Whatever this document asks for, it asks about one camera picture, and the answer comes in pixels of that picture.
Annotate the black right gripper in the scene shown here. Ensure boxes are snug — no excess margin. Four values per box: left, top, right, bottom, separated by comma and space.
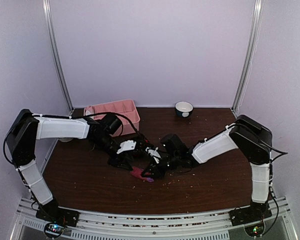
141, 154, 180, 181

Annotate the maroon purple striped sock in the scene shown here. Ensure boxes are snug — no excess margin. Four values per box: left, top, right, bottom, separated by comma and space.
129, 167, 155, 183

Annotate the black red yellow argyle sock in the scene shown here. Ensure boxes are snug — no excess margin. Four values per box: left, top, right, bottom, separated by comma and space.
132, 133, 154, 158

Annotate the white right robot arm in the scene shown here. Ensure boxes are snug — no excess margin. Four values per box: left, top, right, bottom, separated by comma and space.
141, 115, 273, 221

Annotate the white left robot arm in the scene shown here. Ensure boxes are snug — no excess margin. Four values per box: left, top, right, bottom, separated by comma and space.
2, 108, 149, 222

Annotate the pink divided organizer tray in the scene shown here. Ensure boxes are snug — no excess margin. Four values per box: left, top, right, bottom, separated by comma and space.
83, 99, 141, 137

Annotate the white scalloped bowl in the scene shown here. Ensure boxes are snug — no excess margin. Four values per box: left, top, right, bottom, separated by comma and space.
58, 137, 73, 143

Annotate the dark blue white bowl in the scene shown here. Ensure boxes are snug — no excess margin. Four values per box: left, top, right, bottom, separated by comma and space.
174, 101, 194, 118

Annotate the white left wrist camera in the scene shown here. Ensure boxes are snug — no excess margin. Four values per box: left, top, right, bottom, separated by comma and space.
116, 140, 137, 155

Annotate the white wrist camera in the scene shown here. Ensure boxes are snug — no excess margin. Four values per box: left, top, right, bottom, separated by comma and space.
116, 140, 137, 155
145, 147, 162, 164

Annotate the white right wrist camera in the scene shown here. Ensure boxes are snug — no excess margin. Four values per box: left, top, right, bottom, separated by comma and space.
145, 147, 162, 164

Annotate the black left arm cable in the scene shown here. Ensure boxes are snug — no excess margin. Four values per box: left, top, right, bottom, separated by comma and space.
89, 111, 146, 141

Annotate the front aluminium rail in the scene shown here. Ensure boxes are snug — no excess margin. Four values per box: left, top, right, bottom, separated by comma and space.
8, 197, 300, 240

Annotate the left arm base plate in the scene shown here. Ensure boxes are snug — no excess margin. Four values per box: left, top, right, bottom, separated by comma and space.
35, 205, 80, 227

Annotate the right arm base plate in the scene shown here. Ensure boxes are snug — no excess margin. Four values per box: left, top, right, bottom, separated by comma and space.
229, 206, 272, 227

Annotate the left aluminium frame post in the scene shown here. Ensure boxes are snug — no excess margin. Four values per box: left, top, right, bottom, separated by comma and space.
42, 0, 74, 113

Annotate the aluminium frame post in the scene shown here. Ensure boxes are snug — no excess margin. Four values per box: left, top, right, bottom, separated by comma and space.
231, 0, 264, 116
42, 0, 74, 113

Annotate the right aluminium frame post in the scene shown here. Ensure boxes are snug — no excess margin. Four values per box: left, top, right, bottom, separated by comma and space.
231, 0, 264, 116

